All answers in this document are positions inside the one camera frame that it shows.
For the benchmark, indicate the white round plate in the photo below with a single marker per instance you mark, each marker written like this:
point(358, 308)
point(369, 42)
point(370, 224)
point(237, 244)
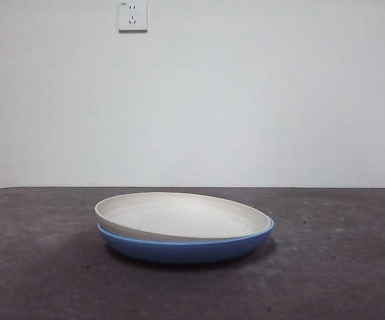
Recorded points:
point(185, 216)

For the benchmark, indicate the blue round plate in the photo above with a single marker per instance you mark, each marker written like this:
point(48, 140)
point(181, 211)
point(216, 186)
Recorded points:
point(185, 253)

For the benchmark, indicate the white wall socket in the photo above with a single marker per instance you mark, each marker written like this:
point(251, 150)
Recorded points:
point(132, 20)

